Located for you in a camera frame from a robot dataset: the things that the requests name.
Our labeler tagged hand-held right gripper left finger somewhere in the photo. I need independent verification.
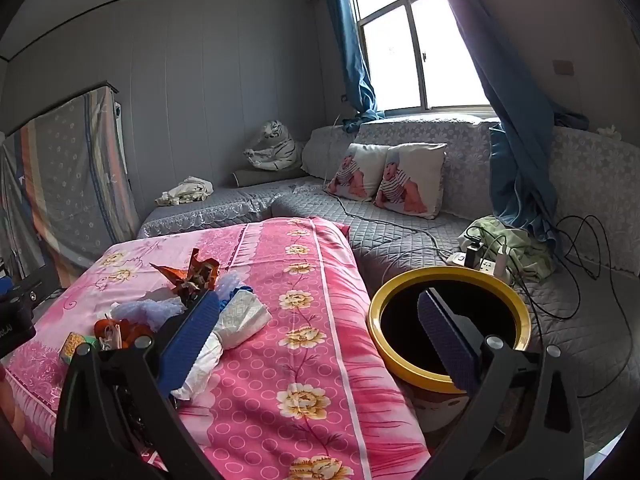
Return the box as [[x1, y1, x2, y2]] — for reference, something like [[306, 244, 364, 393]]
[[52, 290, 223, 480]]

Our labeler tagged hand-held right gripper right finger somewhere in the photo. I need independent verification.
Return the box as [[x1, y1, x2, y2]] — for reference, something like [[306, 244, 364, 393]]
[[417, 287, 586, 480]]

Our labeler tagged pale blue foam net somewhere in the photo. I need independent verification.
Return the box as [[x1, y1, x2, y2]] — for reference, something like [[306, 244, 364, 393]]
[[111, 269, 241, 333]]

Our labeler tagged white paper towel bundle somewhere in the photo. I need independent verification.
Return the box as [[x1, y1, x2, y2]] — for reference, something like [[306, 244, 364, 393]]
[[170, 289, 273, 401]]

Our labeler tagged yellow green small box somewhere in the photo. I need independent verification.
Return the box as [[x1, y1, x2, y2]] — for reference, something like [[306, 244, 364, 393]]
[[59, 332, 98, 365]]

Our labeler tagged orange snack wrapper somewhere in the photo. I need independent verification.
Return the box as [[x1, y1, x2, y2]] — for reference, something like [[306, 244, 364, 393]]
[[150, 247, 221, 306]]

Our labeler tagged yellow round bin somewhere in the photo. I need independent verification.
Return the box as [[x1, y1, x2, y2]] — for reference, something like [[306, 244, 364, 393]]
[[367, 266, 532, 433]]

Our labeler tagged blue rubber glove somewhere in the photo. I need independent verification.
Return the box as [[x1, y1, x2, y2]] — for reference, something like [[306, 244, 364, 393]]
[[222, 284, 255, 308]]

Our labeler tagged small orange object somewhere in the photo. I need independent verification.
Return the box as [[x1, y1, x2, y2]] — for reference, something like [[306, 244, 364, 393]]
[[94, 317, 153, 351]]

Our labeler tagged white power strip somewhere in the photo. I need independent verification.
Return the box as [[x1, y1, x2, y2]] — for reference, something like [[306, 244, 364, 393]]
[[446, 250, 511, 277]]

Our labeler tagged pink floral blanket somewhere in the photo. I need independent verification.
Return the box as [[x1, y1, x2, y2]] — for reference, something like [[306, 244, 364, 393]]
[[0, 216, 433, 480]]

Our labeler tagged grey quilted sofa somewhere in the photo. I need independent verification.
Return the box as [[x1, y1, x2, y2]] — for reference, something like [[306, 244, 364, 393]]
[[137, 114, 640, 461]]

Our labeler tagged green cloth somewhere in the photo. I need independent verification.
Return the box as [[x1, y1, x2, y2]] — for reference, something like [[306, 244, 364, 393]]
[[459, 216, 556, 283]]

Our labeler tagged crumpled white cloth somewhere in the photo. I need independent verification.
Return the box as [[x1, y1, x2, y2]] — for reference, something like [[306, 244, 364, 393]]
[[156, 176, 213, 207]]

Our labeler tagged striped sheet covered furniture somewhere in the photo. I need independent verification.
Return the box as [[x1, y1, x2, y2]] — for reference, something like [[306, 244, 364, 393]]
[[0, 82, 141, 286]]

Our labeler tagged baby print pillow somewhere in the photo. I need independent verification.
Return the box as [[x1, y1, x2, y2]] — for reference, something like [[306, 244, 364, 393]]
[[374, 143, 447, 220], [325, 143, 391, 202]]

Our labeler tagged grey flat cushion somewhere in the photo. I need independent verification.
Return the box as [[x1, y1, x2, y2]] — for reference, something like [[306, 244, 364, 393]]
[[231, 166, 308, 188]]

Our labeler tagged long blue curtain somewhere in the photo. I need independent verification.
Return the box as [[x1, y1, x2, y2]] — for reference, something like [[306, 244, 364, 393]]
[[430, 0, 563, 241]]

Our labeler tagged white tiger plush toy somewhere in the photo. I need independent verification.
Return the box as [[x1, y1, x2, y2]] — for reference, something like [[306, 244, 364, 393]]
[[243, 120, 306, 172]]

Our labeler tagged window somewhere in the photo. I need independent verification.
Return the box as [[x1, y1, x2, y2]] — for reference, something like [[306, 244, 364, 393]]
[[347, 0, 493, 113]]

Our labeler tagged short blue curtain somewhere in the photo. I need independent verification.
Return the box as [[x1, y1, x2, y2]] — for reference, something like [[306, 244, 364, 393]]
[[322, 0, 386, 133]]

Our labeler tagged black cable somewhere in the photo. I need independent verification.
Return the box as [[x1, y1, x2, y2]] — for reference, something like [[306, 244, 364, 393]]
[[500, 215, 640, 396]]

